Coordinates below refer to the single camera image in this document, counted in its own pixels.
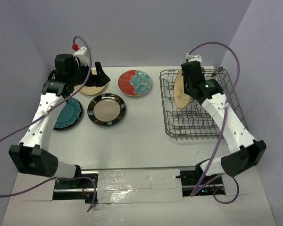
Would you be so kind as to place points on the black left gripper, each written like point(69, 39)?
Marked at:
point(100, 79)

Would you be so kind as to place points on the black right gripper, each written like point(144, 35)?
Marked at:
point(184, 84)

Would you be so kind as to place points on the cream bird painted plate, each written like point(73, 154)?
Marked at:
point(91, 91)

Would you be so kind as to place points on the black rimmed cream plate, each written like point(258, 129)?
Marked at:
point(106, 110)

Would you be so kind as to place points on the red and teal floral plate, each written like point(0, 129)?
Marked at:
point(134, 83)

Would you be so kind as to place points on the teal scalloped plate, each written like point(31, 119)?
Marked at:
point(69, 116)

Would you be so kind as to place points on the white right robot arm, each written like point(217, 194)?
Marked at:
point(245, 150)

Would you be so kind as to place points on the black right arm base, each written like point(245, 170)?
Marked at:
point(189, 176)

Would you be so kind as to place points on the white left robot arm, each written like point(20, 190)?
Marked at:
point(31, 156)

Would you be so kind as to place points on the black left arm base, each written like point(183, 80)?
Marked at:
point(74, 190)

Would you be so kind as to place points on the silver tape sheet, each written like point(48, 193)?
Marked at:
point(139, 186)

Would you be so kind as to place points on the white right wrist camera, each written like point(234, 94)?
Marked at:
point(190, 58)

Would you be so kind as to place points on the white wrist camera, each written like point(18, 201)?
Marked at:
point(82, 54)
point(190, 58)

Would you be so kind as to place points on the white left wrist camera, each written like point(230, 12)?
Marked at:
point(82, 54)

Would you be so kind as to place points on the grey wire dish rack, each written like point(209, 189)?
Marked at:
point(193, 122)

